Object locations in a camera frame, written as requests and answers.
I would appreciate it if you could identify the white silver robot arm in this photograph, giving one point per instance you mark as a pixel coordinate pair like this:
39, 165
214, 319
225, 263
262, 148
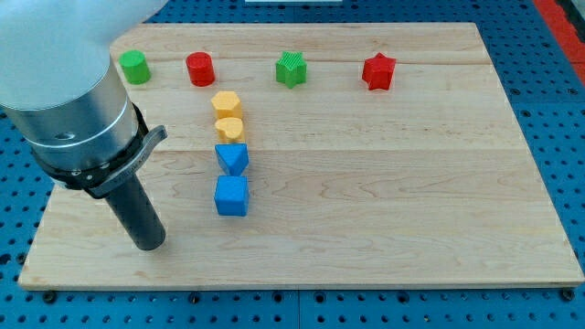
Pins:
59, 85

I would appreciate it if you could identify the yellow hexagon block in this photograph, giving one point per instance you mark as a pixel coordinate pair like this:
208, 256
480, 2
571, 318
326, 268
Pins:
227, 104

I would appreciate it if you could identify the green star block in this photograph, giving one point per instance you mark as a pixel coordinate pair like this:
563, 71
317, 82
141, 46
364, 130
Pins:
291, 69

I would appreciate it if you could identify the red star block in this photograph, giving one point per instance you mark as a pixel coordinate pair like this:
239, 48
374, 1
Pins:
378, 72

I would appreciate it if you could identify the wooden board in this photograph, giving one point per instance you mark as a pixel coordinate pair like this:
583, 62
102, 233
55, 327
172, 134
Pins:
427, 185

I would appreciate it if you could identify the blue triangle block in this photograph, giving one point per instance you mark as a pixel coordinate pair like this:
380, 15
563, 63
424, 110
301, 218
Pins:
233, 158

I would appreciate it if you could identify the blue cube block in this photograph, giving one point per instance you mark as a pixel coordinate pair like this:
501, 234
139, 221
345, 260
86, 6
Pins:
232, 195

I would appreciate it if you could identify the yellow heart block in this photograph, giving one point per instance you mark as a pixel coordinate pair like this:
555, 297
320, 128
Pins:
230, 130

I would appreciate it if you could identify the red cylinder block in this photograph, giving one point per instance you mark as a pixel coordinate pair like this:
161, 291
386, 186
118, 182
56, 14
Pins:
200, 69

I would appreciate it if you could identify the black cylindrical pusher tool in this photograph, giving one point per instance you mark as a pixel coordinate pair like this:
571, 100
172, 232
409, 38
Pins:
133, 208

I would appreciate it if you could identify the green cylinder block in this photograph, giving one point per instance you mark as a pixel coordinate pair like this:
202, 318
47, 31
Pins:
134, 66

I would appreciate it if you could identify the black clamp with lever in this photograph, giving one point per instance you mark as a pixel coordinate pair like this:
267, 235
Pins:
120, 165

